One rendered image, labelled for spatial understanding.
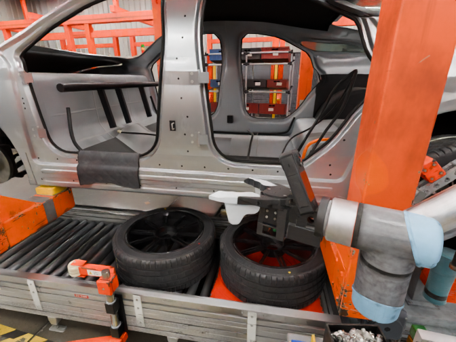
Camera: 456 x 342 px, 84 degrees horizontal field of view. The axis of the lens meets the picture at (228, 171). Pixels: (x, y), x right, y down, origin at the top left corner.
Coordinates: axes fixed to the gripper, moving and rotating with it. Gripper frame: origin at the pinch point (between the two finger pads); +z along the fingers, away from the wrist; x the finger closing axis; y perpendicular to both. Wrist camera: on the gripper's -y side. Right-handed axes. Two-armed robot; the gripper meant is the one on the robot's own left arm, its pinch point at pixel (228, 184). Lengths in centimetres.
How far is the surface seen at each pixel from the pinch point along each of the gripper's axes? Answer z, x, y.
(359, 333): -32, 48, 61
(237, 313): 19, 53, 81
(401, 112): -31, 48, -18
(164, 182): 83, 70, 31
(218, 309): 28, 49, 81
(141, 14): 585, 511, -263
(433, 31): -34, 47, -39
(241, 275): 23, 65, 70
